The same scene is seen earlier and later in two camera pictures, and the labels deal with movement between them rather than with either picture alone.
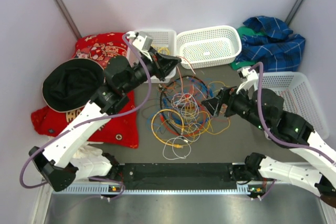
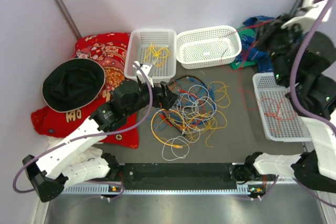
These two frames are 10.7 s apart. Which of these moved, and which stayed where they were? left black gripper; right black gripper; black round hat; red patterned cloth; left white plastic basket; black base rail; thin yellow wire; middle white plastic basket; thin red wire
Moved: thin red wire; thin yellow wire; left black gripper; right black gripper
Stayed: left white plastic basket; red patterned cloth; black round hat; black base rail; middle white plastic basket
